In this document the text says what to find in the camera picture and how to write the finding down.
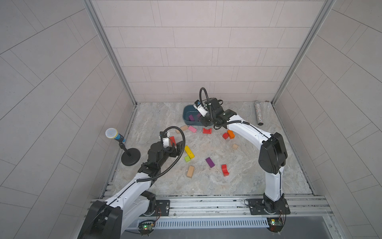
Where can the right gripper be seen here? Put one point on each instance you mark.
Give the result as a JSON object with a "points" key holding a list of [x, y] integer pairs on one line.
{"points": [[204, 120]]}

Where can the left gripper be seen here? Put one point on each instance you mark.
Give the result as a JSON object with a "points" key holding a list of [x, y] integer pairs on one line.
{"points": [[178, 150]]}

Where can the teal storage bin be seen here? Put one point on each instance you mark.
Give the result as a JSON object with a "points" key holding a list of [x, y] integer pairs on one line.
{"points": [[190, 110]]}

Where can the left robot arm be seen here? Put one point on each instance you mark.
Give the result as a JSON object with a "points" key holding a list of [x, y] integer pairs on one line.
{"points": [[109, 219]]}

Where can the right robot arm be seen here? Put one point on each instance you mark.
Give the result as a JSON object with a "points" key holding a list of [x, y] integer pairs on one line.
{"points": [[272, 156]]}

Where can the red rectangular brick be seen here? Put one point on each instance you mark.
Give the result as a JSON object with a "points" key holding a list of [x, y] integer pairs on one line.
{"points": [[172, 140]]}

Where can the yellow long brick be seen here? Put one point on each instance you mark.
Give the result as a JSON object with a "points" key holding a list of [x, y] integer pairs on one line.
{"points": [[189, 152]]}

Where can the red arch brick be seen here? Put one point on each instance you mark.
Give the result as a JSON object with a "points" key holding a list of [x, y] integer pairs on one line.
{"points": [[207, 131]]}

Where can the small red cube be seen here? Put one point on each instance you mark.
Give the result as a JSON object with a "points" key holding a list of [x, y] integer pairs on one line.
{"points": [[225, 136]]}

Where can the orange brick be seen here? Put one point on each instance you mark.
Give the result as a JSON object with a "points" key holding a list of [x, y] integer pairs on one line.
{"points": [[231, 134]]}

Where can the natural wood brick front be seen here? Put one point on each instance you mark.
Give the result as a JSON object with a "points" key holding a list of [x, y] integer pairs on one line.
{"points": [[190, 171]]}

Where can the long natural wood brick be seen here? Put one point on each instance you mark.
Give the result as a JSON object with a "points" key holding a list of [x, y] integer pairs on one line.
{"points": [[183, 128]]}

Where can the pink brick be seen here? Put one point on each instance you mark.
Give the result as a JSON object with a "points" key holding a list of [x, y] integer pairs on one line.
{"points": [[192, 129]]}

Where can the purple flat brick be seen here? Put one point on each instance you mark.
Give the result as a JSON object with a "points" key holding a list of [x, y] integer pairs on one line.
{"points": [[210, 162]]}

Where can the glittery silver cylinder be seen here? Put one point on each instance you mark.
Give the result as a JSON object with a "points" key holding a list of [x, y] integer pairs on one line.
{"points": [[259, 115]]}

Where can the microphone on black stand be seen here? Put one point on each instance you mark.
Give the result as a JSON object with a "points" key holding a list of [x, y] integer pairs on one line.
{"points": [[129, 156]]}

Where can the red notched brick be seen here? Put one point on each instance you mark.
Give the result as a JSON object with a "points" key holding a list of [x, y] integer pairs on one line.
{"points": [[224, 170]]}

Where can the left circuit board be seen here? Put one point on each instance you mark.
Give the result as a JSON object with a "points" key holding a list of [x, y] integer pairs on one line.
{"points": [[146, 227]]}

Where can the circuit board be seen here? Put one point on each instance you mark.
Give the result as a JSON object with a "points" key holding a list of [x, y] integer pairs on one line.
{"points": [[146, 227], [275, 225]]}

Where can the right circuit board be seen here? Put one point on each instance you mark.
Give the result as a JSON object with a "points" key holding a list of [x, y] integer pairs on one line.
{"points": [[275, 225]]}

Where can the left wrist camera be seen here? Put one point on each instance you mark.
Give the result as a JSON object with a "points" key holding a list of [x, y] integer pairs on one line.
{"points": [[166, 142]]}

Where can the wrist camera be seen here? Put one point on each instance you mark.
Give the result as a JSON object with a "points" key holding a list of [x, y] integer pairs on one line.
{"points": [[200, 108], [166, 142]]}

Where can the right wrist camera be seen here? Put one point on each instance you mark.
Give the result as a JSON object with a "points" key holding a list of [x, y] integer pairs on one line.
{"points": [[200, 108]]}

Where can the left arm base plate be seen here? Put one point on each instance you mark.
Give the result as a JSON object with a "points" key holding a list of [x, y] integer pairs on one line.
{"points": [[157, 208]]}

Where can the aluminium mounting rail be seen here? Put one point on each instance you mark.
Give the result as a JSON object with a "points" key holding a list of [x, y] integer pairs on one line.
{"points": [[233, 206]]}

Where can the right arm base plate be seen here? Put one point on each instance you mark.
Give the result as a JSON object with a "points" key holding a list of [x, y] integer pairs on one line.
{"points": [[268, 207]]}

